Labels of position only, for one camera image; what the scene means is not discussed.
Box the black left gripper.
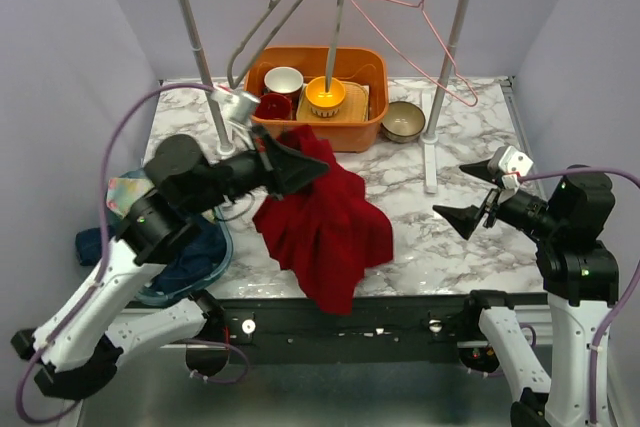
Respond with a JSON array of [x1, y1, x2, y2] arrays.
[[185, 122, 330, 215]]

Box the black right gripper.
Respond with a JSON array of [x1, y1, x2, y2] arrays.
[[433, 155, 565, 237]]

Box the red skirt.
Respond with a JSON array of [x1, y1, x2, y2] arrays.
[[253, 126, 394, 315]]

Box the blue denim skirt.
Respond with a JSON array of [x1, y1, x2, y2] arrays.
[[74, 216, 233, 296]]

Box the pink wire hanger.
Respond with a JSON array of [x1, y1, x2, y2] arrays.
[[348, 0, 480, 108]]

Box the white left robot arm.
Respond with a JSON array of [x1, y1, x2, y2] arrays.
[[11, 129, 329, 401]]

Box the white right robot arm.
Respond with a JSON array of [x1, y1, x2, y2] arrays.
[[433, 152, 639, 426]]

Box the grey hanger left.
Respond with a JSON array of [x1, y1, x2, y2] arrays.
[[226, 0, 316, 89]]

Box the grey hanger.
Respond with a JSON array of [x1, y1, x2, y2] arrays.
[[324, 0, 344, 93], [226, 0, 316, 89]]

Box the grey hanger middle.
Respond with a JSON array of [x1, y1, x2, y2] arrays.
[[324, 0, 344, 93]]

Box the red cup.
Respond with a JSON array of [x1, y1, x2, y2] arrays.
[[254, 92, 292, 120]]

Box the yellow bowl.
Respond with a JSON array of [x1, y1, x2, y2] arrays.
[[305, 77, 346, 118]]

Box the beige square plate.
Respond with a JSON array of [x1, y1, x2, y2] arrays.
[[295, 81, 369, 123]]

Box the orange plastic basin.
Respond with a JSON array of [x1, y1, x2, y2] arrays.
[[245, 46, 389, 153]]

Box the floral cloth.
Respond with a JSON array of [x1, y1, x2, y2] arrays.
[[106, 169, 153, 219]]

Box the clear blue plastic bin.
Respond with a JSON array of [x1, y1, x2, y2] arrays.
[[105, 169, 233, 307]]

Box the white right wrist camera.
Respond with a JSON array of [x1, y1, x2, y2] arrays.
[[488, 145, 534, 191]]

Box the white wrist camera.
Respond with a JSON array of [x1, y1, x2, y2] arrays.
[[488, 145, 534, 191], [210, 89, 261, 126]]

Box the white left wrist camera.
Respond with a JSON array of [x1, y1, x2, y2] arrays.
[[210, 89, 261, 126]]

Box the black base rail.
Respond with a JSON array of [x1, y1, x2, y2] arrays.
[[220, 295, 487, 365]]

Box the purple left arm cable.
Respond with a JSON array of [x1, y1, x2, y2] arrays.
[[14, 82, 250, 425]]

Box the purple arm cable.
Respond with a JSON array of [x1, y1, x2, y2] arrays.
[[14, 82, 250, 425], [464, 167, 640, 426]]

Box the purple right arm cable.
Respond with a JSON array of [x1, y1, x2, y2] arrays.
[[464, 167, 640, 426]]

